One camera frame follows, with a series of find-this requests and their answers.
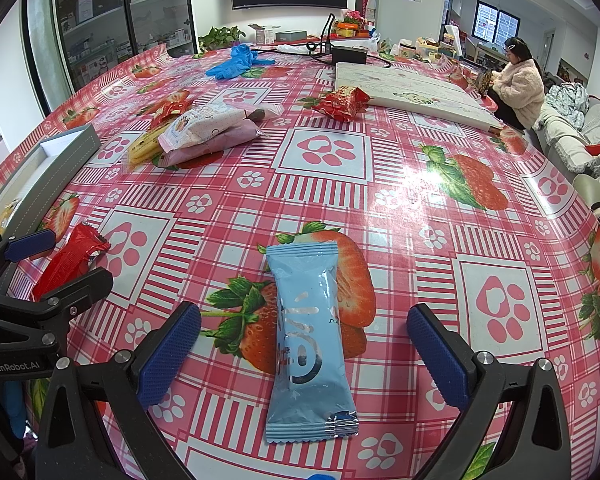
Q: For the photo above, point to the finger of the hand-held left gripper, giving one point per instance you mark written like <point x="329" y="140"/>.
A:
<point x="30" y="245"/>
<point x="87" y="282"/>

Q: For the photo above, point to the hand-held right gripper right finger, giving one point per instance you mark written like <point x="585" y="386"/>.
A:
<point x="437" y="355"/>

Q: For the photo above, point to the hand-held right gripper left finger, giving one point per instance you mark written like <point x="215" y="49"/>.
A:
<point x="172" y="355"/>

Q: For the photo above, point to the plain red snack packet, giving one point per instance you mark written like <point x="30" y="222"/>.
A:
<point x="70" y="260"/>

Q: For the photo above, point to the yellow snack packet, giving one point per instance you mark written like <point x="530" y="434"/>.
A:
<point x="7" y="215"/>

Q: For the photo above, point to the grey storage box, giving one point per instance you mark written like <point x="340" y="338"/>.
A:
<point x="65" y="152"/>

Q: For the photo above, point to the light blue snack packet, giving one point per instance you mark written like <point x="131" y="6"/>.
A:
<point x="307" y="340"/>

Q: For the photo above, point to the yellow cookie packet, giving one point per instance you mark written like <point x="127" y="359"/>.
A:
<point x="142" y="147"/>

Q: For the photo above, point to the small red patterned snack packet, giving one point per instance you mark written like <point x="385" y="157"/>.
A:
<point x="172" y="110"/>

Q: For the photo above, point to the pale purple snack packet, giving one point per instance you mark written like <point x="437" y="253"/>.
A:
<point x="225" y="142"/>

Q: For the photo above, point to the white pink snack packet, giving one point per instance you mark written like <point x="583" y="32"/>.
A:
<point x="205" y="122"/>

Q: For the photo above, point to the translucent pale snack packet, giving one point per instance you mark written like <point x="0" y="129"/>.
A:
<point x="262" y="112"/>

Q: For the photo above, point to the large red printed snack packet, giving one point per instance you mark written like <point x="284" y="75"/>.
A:
<point x="342" y="102"/>

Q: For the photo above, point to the person's left hand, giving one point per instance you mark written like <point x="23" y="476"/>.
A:
<point x="14" y="410"/>

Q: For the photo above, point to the pink strawberry print tablecloth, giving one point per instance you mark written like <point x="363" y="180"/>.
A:
<point x="330" y="200"/>

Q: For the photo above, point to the glass door cabinet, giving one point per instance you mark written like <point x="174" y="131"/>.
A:
<point x="110" y="25"/>

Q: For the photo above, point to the grey sofa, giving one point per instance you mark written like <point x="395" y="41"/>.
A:
<point x="570" y="145"/>

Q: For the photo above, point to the white folding board with stickers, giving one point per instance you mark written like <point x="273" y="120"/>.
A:
<point x="410" y="92"/>

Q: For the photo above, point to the pair of blue disposable gloves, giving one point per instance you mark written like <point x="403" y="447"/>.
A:
<point x="235" y="62"/>

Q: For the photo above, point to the green potted plant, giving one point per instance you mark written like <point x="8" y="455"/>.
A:
<point x="220" y="37"/>

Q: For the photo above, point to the pale blue quilt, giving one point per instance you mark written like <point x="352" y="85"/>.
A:
<point x="567" y="100"/>

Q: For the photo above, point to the small white carton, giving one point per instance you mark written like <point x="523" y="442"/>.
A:
<point x="262" y="34"/>

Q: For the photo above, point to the black power adapter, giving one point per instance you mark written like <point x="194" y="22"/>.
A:
<point x="350" y="55"/>

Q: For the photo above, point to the grey-green flat box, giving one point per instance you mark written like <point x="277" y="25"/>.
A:
<point x="291" y="36"/>

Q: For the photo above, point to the dark framed window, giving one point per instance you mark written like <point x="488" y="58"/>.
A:
<point x="497" y="20"/>

